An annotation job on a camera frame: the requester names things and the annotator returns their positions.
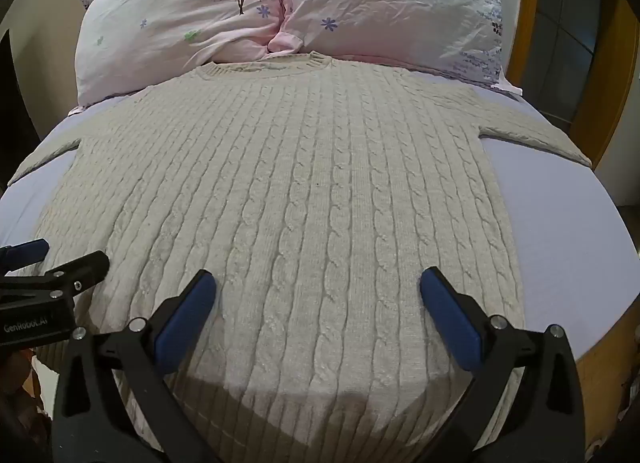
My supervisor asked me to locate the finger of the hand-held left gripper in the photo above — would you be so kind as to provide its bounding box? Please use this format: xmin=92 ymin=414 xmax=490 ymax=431
xmin=0 ymin=250 xmax=111 ymax=302
xmin=0 ymin=238 xmax=50 ymax=274

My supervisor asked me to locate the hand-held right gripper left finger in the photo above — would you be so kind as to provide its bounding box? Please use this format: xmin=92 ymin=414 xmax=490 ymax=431
xmin=52 ymin=269 xmax=218 ymax=463

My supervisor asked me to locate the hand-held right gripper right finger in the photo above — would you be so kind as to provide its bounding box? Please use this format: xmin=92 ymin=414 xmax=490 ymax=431
xmin=419 ymin=266 xmax=587 ymax=463

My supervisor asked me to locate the beige cable knit sweater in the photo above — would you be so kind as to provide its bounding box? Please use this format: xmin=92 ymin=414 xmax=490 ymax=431
xmin=7 ymin=51 xmax=593 ymax=463

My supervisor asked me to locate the lavender bed sheet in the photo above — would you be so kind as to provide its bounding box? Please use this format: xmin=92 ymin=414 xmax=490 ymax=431
xmin=0 ymin=70 xmax=640 ymax=359

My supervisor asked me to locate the pink tree print pillow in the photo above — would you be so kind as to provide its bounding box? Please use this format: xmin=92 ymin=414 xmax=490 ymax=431
xmin=74 ymin=0 xmax=292 ymax=108

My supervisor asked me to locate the pink floral pillow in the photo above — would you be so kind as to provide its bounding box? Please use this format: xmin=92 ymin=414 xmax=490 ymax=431
xmin=269 ymin=0 xmax=524 ymax=96

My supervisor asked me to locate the wooden door frame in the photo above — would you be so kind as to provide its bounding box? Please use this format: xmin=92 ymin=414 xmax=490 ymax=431
xmin=505 ymin=0 xmax=640 ymax=168

